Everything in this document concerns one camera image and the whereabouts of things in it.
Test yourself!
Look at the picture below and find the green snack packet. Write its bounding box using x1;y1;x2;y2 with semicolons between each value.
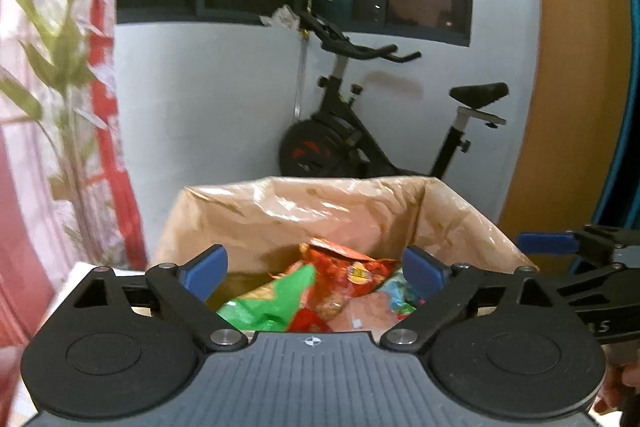
217;264;317;333

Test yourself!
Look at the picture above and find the printed curtain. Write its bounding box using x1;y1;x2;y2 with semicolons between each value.
0;0;148;343

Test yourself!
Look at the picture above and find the crumpled white plastic bag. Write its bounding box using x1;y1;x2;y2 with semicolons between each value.
260;4;301;28

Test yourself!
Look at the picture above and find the person's right hand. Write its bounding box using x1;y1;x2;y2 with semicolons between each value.
592;347;640;427

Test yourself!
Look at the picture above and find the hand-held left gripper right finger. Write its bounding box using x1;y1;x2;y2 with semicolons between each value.
380;246;568;352

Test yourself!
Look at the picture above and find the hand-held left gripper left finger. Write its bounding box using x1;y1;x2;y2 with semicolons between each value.
72;244;249;352

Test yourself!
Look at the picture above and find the orange-red snack packet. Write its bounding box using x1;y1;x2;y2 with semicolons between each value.
299;237;401;323

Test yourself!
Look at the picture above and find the wooden door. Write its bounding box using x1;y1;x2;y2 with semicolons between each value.
500;0;626;233

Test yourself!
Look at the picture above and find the cardboard box with plastic liner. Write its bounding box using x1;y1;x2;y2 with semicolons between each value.
155;176;541;333

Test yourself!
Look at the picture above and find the black exercise bike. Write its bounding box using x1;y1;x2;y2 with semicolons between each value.
277;12;508;180

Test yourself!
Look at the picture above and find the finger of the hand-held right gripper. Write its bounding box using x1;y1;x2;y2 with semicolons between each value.
517;226;640;264
555;263;640;310

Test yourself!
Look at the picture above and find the blue white snack packet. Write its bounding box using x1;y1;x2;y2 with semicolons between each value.
377;269;426;314

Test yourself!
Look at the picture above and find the checked floral tablecloth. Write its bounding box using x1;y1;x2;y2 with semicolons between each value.
15;261;156;427

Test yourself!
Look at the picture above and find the red snack packet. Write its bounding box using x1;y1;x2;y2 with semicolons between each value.
287;309;333;333

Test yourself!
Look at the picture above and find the clear packet with brown snack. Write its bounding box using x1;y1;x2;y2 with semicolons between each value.
327;297;403;333

